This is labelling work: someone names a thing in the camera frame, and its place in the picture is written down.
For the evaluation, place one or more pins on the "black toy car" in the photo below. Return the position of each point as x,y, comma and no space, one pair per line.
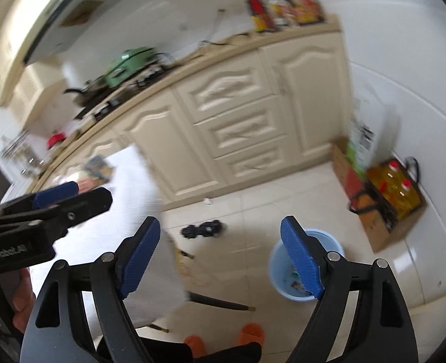
204,230

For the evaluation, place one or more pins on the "red green carton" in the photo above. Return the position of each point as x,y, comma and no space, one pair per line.
349,174

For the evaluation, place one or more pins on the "black range hood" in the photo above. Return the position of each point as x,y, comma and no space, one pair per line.
75,15

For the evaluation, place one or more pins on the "narrow lattice door cabinet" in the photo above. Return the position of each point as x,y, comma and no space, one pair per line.
26,83

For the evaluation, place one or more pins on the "dark sauce bottle red label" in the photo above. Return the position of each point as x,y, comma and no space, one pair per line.
260,14

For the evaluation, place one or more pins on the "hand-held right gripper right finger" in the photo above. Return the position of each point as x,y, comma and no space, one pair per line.
302,257

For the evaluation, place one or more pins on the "black gas stove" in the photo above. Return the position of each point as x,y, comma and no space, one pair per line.
143,77

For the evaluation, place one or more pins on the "orange slipper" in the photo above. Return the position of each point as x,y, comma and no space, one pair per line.
251,333
195,344

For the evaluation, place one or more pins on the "white towel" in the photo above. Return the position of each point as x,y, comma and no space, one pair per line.
132,196

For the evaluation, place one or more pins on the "brown cardboard box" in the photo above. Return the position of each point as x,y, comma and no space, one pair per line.
378,230

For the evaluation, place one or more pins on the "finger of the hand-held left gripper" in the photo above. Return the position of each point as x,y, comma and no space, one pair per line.
56,193
90,204

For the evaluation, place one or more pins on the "red pot lid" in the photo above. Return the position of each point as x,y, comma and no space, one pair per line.
56,140

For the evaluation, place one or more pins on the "yellow cooking oil bottle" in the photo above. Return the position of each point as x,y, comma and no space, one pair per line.
406,196
389,176

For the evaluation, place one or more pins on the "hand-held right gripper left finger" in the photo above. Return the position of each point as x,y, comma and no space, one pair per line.
140,261

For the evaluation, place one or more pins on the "white printed bag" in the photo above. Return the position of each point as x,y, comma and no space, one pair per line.
372,128

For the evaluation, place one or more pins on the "yellow cap seasoning bottle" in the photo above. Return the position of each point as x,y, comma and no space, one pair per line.
279,7

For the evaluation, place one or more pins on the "blue plastic trash bin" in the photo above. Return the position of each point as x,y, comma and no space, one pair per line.
279,264

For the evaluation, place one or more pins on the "cream wall cabinets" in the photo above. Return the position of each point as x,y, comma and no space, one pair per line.
15,26

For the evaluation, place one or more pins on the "cream base cabinets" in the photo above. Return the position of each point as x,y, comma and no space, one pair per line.
245,113

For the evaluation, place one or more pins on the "green electric cooker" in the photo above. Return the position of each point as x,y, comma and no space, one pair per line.
128,66

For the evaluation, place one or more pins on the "person's left hand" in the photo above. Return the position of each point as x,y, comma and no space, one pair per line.
22,302

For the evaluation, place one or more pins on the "wall utensil rack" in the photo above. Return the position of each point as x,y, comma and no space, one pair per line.
21,155

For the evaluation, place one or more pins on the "black wok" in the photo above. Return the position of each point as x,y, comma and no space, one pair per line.
90,90

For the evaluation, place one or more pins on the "pale wrapper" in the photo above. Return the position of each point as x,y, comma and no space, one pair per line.
86,185

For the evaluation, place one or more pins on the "wrappers pile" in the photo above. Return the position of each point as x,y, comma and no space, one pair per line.
294,284

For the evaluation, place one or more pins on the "printed snack packet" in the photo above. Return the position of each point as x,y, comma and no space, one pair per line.
98,168

